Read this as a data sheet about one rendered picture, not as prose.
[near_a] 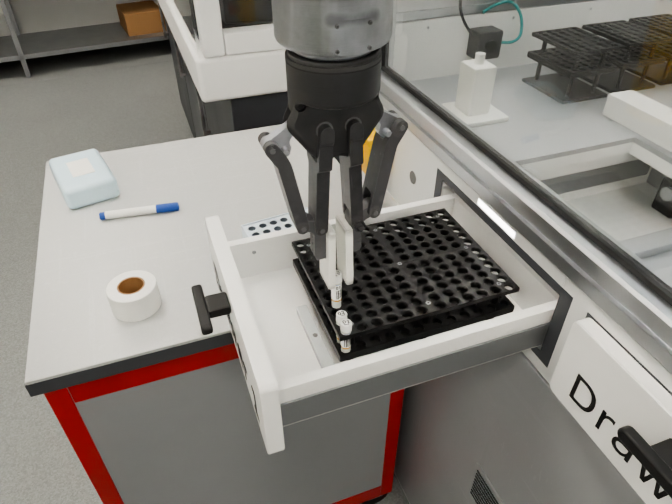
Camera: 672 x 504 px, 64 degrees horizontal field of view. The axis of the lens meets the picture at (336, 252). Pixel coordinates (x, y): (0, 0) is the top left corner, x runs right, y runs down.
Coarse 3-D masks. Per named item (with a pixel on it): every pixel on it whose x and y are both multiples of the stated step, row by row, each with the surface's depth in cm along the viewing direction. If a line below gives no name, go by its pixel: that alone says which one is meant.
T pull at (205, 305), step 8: (192, 288) 61; (200, 288) 61; (200, 296) 60; (208, 296) 60; (216, 296) 60; (224, 296) 60; (200, 304) 59; (208, 304) 59; (216, 304) 59; (224, 304) 59; (200, 312) 58; (208, 312) 58; (216, 312) 58; (224, 312) 59; (200, 320) 57; (208, 320) 57; (208, 328) 56
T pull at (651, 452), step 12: (624, 432) 46; (636, 432) 46; (624, 444) 47; (636, 444) 45; (648, 444) 45; (660, 444) 45; (636, 456) 46; (648, 456) 45; (660, 456) 45; (648, 468) 45; (660, 468) 44; (660, 480) 44
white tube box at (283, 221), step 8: (304, 208) 94; (272, 216) 92; (280, 216) 92; (288, 216) 92; (248, 224) 90; (256, 224) 90; (264, 224) 91; (272, 224) 92; (280, 224) 90; (288, 224) 91; (248, 232) 89; (256, 232) 89; (264, 232) 90
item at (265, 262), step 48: (240, 240) 70; (288, 240) 72; (480, 240) 74; (288, 288) 72; (528, 288) 66; (288, 336) 65; (432, 336) 57; (480, 336) 59; (528, 336) 62; (288, 384) 52; (336, 384) 55; (384, 384) 57
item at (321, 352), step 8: (304, 312) 67; (304, 320) 66; (312, 320) 66; (304, 328) 65; (312, 328) 64; (312, 336) 63; (320, 336) 63; (312, 344) 63; (320, 344) 62; (320, 352) 62; (328, 352) 62; (320, 360) 61; (328, 360) 61
